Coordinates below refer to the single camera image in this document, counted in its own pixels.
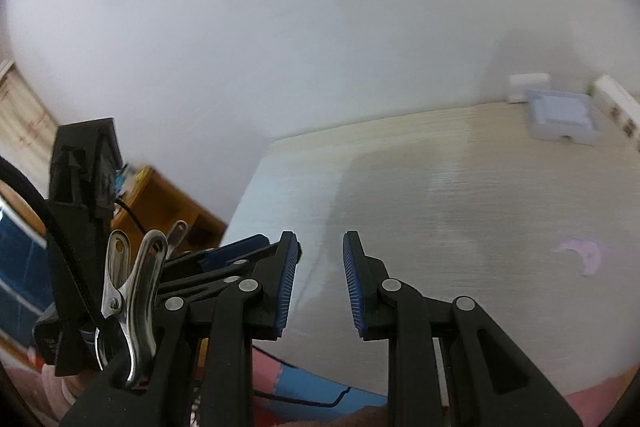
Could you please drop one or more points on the metal spring clip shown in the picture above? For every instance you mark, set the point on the metal spring clip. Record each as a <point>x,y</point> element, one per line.
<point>145,287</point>
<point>177,234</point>

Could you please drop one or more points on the pale blue box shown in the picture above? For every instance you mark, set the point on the pale blue box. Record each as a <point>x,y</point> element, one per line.
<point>562,117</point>

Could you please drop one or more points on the white and green carton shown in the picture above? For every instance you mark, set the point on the white and green carton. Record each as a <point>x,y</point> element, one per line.
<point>620,104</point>

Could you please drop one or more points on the person's left forearm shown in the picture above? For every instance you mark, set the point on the person's left forearm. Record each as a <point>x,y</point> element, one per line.
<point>57,387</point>

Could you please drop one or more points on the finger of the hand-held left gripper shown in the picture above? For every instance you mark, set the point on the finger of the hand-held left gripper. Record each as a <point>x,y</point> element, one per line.
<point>240,247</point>
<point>220,274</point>

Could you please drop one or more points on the pink paper scrap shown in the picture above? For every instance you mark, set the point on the pink paper scrap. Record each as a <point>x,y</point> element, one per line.
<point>582,254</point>

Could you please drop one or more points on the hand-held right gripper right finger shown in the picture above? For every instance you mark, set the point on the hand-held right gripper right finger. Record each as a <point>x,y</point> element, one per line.
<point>352,287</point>

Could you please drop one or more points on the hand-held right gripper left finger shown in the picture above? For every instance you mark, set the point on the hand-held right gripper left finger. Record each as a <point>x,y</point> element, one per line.
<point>287,282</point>

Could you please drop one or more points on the beige curtain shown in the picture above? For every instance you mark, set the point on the beige curtain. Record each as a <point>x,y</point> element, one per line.
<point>22,117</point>

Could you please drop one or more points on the white foam block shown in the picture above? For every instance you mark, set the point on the white foam block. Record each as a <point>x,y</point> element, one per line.
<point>527,84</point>

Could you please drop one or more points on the blue gridded panel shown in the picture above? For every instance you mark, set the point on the blue gridded panel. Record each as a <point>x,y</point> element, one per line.
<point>20,257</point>

